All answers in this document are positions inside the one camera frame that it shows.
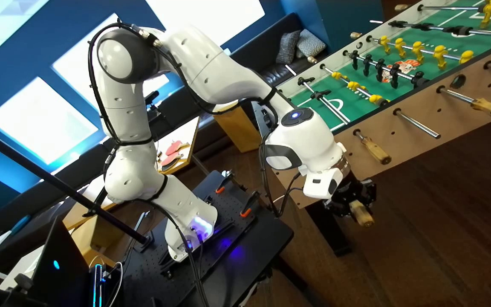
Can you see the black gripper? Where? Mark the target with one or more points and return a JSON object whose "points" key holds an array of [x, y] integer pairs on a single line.
{"points": [[346, 193]]}

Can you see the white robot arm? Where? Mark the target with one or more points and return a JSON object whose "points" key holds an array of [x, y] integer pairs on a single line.
{"points": [[211, 62]]}

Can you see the three yellow player foosball rod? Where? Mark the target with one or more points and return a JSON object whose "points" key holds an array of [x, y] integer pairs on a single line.
{"points": [[416, 123]]}

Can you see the five yellow player foosball rod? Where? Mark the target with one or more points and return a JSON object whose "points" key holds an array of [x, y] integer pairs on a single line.
{"points": [[440, 53]]}

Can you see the two yellow player foosball rod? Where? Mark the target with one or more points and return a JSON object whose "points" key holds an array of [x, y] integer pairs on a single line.
{"points": [[486, 11]]}

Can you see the orange clamp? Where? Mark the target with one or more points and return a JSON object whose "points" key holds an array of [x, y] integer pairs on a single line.
{"points": [[245, 212], [220, 188]]}

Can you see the foosball table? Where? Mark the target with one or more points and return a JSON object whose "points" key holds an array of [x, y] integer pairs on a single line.
{"points": [[426, 103]]}

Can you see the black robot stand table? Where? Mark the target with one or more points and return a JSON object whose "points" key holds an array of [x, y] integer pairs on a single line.
{"points": [[239, 249]]}

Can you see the cardboard box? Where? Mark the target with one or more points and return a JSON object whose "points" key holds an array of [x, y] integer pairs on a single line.
{"points": [[89, 231], [239, 128]]}

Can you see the orange white object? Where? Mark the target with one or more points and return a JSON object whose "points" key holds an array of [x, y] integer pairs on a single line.
{"points": [[406, 67]]}

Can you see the grey pillow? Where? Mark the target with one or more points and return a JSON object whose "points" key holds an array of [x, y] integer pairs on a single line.
{"points": [[286, 46], [312, 43]]}

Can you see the dark sofa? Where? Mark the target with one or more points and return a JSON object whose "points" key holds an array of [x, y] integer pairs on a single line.
{"points": [[256, 52]]}

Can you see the bright window pane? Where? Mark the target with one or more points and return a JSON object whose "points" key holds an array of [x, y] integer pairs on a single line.
{"points": [[80, 74], [204, 17], [0, 23], [42, 121]]}

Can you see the black diagonal pole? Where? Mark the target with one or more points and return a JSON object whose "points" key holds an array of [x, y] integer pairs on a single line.
{"points": [[58, 185]]}

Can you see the black laptop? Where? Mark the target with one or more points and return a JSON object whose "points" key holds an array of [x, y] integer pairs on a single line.
{"points": [[58, 266]]}

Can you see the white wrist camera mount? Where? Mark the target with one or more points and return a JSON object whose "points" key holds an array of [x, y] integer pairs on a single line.
{"points": [[322, 185]]}

